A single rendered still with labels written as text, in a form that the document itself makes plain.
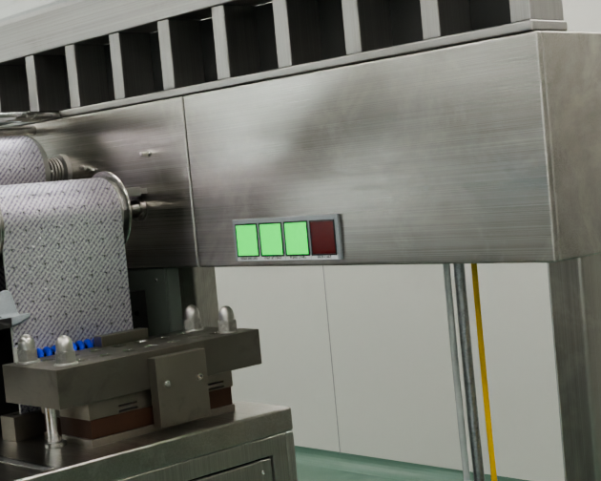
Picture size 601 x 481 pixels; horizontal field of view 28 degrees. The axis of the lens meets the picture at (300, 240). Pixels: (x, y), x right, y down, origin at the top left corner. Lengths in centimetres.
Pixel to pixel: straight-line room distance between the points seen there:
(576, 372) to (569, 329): 6
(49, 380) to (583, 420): 79
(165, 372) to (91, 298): 25
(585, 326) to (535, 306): 276
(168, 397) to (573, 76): 79
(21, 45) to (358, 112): 97
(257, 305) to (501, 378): 142
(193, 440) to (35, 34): 97
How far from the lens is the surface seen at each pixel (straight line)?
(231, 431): 194
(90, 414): 186
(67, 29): 240
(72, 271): 206
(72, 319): 206
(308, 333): 536
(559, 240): 159
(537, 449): 464
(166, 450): 187
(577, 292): 176
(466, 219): 166
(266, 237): 194
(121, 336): 204
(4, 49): 260
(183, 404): 193
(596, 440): 179
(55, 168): 238
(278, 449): 201
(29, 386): 189
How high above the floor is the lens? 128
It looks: 3 degrees down
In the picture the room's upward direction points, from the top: 5 degrees counter-clockwise
